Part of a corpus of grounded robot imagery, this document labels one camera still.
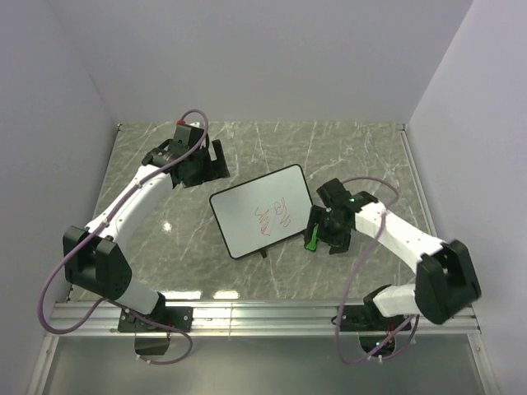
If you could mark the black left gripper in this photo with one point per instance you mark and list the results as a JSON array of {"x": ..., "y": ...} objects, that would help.
[{"x": 216, "y": 169}]

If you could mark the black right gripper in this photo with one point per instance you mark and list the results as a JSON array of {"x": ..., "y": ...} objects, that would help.
[{"x": 339, "y": 243}]

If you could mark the green bone-shaped eraser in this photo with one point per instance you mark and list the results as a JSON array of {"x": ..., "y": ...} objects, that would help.
[{"x": 311, "y": 239}]

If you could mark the white board with black frame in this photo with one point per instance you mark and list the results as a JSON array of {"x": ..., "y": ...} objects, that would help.
[{"x": 263, "y": 211}]

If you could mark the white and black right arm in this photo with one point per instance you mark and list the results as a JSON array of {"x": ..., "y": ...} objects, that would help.
[{"x": 445, "y": 278}]

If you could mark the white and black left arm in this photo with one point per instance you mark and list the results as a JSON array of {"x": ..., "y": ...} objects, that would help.
[{"x": 99, "y": 264}]

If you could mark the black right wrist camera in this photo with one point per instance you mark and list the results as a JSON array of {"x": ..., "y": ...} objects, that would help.
[{"x": 333, "y": 194}]

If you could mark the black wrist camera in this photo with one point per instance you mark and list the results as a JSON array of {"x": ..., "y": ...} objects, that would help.
[
  {"x": 186, "y": 136},
  {"x": 333, "y": 194}
]

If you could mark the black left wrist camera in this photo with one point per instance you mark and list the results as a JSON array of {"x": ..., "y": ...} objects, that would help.
[{"x": 186, "y": 136}]

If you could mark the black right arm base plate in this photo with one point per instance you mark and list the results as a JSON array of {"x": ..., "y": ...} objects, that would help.
[{"x": 359, "y": 318}]

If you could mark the aluminium rail at table front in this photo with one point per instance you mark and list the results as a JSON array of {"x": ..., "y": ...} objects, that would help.
[{"x": 233, "y": 318}]

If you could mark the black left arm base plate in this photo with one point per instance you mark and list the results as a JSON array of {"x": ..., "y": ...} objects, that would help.
[{"x": 180, "y": 317}]

